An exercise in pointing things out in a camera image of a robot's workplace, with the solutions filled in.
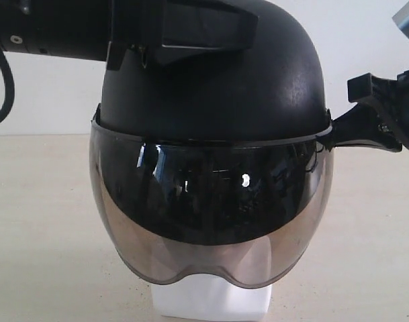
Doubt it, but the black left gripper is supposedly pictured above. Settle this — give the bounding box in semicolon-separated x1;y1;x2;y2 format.
105;1;259;71

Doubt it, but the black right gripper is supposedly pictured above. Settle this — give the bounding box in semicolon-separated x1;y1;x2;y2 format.
328;70;409;153

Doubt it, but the black helmet with visor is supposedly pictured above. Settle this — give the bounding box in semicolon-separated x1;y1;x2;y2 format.
89;1;334;289

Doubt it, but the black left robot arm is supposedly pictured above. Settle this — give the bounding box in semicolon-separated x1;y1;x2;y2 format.
0;1;259;70

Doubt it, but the white mannequin head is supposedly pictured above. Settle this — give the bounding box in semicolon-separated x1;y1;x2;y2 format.
150;234;271;319

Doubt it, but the black cable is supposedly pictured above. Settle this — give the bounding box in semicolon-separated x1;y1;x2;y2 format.
0;40;17;131

